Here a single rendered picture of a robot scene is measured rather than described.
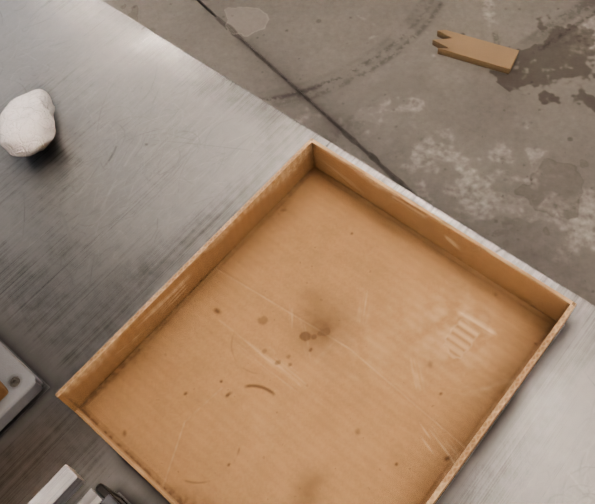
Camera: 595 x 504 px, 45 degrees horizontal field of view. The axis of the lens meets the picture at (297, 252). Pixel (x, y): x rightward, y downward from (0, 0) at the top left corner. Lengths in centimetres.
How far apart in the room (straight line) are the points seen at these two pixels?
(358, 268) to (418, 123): 119
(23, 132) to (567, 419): 53
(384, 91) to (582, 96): 48
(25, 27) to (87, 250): 30
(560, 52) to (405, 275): 142
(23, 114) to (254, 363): 33
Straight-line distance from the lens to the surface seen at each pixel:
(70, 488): 45
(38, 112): 73
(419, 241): 62
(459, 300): 60
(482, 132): 177
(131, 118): 74
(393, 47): 193
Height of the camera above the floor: 137
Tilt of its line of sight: 61 degrees down
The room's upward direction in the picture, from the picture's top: 9 degrees counter-clockwise
